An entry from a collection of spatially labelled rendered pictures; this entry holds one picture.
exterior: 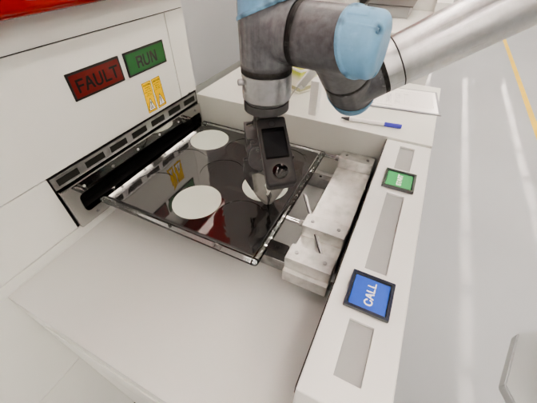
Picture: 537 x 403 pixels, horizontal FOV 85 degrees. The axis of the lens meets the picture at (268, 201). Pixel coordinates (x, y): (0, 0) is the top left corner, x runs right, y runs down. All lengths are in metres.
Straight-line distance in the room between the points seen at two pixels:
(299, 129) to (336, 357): 0.56
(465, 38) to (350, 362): 0.44
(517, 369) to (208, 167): 0.66
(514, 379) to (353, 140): 0.52
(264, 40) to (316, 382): 0.40
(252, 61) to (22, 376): 0.77
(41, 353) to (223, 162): 0.57
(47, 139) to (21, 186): 0.09
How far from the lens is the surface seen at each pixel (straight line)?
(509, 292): 1.92
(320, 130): 0.76
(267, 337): 0.53
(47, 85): 0.64
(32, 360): 0.86
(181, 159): 0.75
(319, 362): 0.37
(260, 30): 0.41
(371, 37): 0.37
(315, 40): 0.38
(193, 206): 0.61
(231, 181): 0.65
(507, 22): 0.54
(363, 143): 0.75
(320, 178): 0.75
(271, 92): 0.44
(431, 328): 1.60
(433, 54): 0.51
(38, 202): 0.67
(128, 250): 0.68
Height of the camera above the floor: 1.31
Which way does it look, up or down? 43 degrees down
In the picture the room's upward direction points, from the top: straight up
